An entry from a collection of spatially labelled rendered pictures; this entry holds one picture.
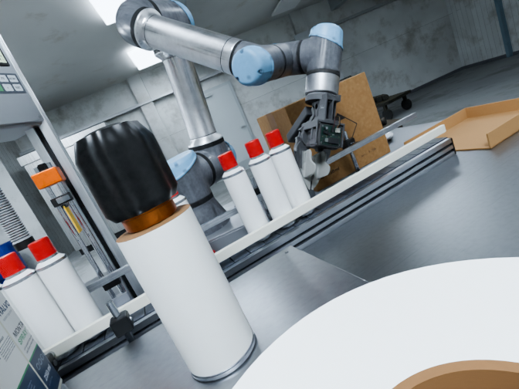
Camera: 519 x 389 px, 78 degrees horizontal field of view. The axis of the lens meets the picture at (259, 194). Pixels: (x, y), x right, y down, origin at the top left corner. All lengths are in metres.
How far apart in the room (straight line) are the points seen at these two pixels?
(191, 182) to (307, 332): 0.77
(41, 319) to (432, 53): 10.64
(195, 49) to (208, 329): 0.59
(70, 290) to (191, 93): 0.61
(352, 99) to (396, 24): 9.30
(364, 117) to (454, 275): 0.93
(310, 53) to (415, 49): 9.76
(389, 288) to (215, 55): 0.64
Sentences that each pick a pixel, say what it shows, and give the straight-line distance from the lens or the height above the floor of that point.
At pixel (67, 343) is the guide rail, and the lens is 0.69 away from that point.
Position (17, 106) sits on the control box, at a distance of 0.78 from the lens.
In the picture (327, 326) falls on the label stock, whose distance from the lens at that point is 0.17.
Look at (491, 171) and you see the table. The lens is 0.83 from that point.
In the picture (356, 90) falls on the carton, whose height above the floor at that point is 1.08.
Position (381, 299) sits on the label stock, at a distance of 0.17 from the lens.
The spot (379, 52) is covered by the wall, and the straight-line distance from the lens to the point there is 9.90.
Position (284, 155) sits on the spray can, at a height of 1.03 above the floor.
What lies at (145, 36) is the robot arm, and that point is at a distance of 0.88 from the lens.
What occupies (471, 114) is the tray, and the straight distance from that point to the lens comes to 1.34.
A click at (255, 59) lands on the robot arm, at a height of 1.23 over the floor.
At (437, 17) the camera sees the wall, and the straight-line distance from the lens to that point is 11.11.
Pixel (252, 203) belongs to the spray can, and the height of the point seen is 0.97.
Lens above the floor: 1.13
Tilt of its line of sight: 13 degrees down
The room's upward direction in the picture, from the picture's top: 24 degrees counter-clockwise
